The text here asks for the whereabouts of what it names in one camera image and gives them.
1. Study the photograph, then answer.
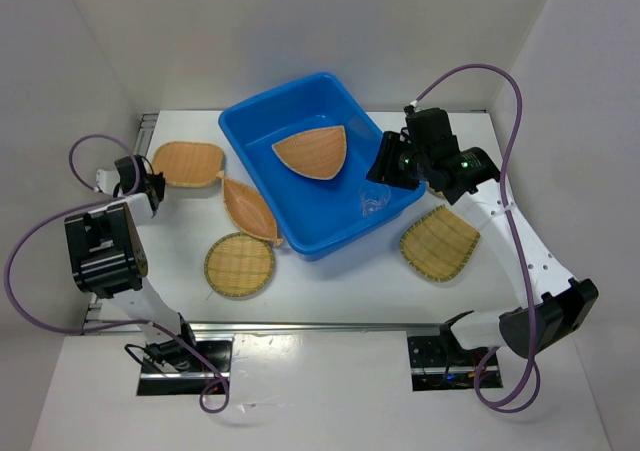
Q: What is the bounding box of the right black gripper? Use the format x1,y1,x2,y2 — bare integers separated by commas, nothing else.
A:
365,130,430,190

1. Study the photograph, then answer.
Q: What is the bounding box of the rounded square brown woven tray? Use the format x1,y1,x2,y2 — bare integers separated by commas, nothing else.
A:
151,141,224,188

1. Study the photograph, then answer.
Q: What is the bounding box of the clear drinking glass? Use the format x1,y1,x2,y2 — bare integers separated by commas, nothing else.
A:
359,180,391,218

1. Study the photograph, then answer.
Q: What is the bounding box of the triangular brown woven basket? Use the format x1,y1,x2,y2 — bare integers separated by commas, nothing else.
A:
272,125,347,181

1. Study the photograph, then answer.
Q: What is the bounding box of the square bamboo tray green rim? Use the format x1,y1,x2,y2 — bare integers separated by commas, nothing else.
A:
399,205,481,283

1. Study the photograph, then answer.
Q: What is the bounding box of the round bamboo tray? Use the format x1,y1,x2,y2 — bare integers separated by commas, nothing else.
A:
203,232,275,299

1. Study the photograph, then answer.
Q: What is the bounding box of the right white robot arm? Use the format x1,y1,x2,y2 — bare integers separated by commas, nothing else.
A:
367,105,599,364

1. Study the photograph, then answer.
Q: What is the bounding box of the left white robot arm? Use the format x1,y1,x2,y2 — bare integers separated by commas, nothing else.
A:
64,155,200,372

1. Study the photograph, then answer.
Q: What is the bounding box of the blue plastic bin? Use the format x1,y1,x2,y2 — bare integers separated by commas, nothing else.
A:
218,73,426,261

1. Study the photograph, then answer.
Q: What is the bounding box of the fish-shaped brown woven basket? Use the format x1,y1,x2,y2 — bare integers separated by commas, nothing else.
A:
217,171,283,247

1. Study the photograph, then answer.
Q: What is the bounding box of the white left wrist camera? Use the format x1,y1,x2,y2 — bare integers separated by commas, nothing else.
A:
95,169,119,196

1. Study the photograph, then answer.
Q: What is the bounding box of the aluminium rail front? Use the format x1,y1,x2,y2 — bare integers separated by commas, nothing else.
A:
82,319,451,335

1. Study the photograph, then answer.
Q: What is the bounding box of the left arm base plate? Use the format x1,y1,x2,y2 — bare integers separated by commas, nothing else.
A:
124,336,233,397

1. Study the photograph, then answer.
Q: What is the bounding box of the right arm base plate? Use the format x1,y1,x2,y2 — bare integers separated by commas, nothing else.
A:
407,335,488,392

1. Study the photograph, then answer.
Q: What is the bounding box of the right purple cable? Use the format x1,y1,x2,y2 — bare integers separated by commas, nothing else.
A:
407,62,541,413

